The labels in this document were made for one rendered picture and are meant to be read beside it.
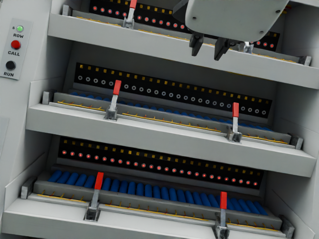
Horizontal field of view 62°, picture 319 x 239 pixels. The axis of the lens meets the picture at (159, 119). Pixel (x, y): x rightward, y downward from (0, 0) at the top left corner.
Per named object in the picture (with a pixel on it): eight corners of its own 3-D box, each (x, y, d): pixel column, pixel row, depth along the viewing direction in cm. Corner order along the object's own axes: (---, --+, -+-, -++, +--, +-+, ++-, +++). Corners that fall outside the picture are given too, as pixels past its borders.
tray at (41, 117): (310, 178, 57) (324, 136, 55) (25, 129, 52) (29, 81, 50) (268, 148, 77) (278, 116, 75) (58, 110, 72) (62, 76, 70)
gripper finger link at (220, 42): (230, 35, 34) (213, 60, 41) (253, 40, 35) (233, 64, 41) (231, 14, 35) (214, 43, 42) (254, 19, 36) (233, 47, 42)
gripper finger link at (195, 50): (185, 26, 34) (175, 53, 40) (209, 31, 34) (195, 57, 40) (187, 5, 35) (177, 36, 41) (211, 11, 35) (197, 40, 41)
